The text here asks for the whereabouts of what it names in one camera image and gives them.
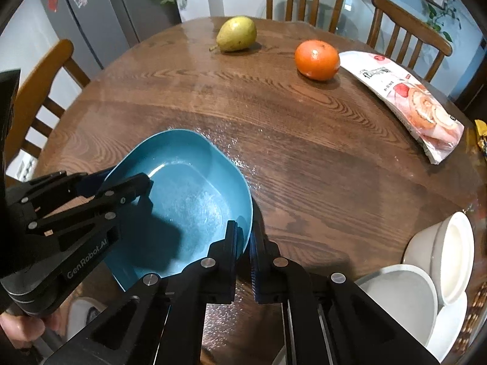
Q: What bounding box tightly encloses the blue bowl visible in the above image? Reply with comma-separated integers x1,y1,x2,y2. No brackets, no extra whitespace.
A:
101,129,254,290

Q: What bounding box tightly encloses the white shallow plate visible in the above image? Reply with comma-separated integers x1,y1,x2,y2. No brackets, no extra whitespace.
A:
356,264,438,346

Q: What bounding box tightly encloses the white deep bowl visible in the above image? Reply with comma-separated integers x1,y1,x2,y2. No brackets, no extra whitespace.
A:
403,212,475,306

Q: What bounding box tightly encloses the person's left hand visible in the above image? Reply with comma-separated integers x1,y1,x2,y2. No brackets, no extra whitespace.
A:
1,311,62,349

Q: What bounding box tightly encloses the wooden chair left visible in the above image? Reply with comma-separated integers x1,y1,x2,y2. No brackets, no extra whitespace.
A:
4,39,90,164

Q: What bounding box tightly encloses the white plate lower right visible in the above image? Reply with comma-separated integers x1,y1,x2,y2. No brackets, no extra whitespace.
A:
426,293,467,363

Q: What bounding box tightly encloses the grey refrigerator with magnets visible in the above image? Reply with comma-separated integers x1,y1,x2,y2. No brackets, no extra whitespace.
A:
41,0,181,78

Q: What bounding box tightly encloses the green pear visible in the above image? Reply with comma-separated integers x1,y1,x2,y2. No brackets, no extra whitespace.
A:
209,16,257,53

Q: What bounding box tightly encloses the white pink snack bag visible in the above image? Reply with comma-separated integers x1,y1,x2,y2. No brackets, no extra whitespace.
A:
339,50,464,165

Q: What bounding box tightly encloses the yellow snack packet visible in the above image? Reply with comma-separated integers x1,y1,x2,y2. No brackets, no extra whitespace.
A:
475,120,487,159

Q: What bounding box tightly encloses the orange tangerine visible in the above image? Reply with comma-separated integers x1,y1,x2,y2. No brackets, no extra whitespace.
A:
295,40,340,82

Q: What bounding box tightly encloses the wooden chair far right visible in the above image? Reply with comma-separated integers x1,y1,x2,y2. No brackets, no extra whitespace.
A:
366,0,453,82

